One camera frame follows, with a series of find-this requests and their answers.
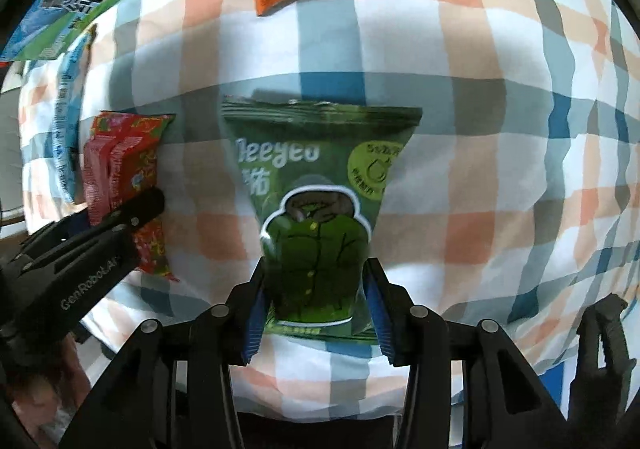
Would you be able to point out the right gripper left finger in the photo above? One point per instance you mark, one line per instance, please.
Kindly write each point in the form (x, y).
(170, 386)

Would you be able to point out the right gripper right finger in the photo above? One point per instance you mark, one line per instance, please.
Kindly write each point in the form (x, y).
(505, 405)

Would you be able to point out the red snack packet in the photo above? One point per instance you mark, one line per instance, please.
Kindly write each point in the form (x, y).
(120, 159)

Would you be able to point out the long blue snack packet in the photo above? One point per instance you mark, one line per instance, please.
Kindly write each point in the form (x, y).
(67, 108)

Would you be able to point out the green snack packet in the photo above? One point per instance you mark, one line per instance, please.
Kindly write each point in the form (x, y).
(316, 174)

